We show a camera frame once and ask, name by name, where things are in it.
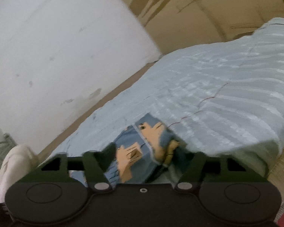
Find brown wooden bed frame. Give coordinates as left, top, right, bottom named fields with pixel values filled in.
left=38, top=61, right=156, bottom=161

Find light blue striped bed quilt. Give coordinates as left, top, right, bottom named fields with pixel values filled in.
left=54, top=17, right=284, bottom=174

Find rolled cream comforter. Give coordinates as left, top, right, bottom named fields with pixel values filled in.
left=0, top=145, right=40, bottom=203

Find blue pants with orange cars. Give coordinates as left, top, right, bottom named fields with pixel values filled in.
left=93, top=113, right=186, bottom=187

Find plywood board panel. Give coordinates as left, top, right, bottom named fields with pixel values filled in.
left=122, top=0, right=284, bottom=54

